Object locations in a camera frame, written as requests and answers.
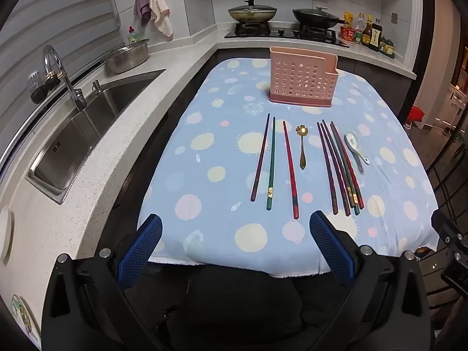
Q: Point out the chrome faucet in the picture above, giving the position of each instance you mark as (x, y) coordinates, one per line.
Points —
(75, 93)

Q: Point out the purple hanging cloth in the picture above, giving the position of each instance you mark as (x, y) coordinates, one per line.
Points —
(142, 7)

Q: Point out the pink perforated utensil holder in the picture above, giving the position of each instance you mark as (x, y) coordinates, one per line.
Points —
(303, 76)

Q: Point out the white hanging towel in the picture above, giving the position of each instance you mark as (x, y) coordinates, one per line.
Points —
(161, 11)

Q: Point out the red floor object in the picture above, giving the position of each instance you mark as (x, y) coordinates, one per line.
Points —
(415, 113)

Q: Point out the blue planet print tablecloth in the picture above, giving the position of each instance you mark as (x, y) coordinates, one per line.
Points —
(219, 146)

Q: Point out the white patterned ceramic spoon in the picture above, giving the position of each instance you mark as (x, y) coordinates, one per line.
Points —
(351, 139)

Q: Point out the brown chopstick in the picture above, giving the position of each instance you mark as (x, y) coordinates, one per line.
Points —
(350, 193)
(335, 166)

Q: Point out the slim dark sauce bottle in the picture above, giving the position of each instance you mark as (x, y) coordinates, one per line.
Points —
(368, 25)

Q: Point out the yellow seasoning packet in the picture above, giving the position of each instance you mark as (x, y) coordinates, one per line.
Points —
(348, 18)

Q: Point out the black wok with lid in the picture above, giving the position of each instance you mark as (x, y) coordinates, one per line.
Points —
(314, 18)

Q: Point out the small dark sauce jar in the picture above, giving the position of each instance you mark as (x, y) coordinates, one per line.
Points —
(387, 47)

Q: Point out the purple chopstick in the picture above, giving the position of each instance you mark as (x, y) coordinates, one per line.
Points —
(260, 157)
(326, 168)

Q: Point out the green dish soap bottle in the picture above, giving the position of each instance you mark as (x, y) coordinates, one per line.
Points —
(132, 36)

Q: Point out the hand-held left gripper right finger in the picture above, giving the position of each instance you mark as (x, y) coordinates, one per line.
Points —
(331, 252)

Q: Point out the gold flower spoon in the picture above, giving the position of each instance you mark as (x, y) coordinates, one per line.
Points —
(302, 153)

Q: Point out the green capped jar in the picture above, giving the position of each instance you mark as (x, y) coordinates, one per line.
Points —
(357, 37)

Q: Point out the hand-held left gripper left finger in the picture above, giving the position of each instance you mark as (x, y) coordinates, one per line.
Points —
(140, 252)

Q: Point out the black faucet attachment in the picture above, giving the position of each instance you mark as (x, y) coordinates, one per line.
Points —
(38, 93)

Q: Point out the white cabinet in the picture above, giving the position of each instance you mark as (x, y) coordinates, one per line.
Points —
(448, 109)

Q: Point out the dark bottle with yellow label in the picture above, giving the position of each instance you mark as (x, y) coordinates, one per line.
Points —
(376, 36)

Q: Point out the wok with glass lid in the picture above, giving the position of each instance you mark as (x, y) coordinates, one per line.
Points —
(252, 12)

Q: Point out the stainless steel bowl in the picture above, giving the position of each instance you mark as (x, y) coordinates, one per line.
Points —
(128, 58)

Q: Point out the grey wall outlet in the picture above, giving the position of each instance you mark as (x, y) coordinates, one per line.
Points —
(394, 18)

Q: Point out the black gas stove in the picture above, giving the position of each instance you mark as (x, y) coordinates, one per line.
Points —
(285, 34)

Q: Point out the stainless steel sink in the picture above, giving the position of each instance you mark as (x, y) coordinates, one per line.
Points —
(73, 142)

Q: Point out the chrome sink soap dispenser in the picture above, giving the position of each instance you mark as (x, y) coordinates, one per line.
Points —
(96, 86)

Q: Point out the white round plate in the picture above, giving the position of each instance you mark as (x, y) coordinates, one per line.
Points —
(5, 237)

